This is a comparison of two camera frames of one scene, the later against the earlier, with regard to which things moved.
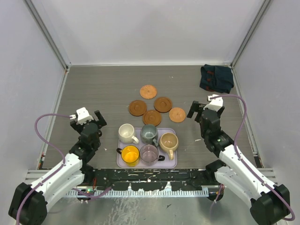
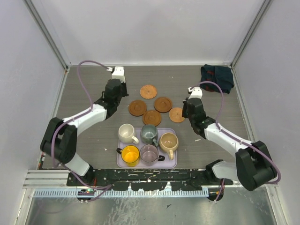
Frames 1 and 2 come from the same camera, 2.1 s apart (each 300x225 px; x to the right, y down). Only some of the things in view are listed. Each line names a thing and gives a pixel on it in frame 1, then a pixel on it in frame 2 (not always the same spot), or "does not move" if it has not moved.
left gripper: (77, 127) -> (123, 85)
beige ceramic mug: (168, 142) does not move
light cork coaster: (148, 92) does not move
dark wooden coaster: (162, 104) does not move
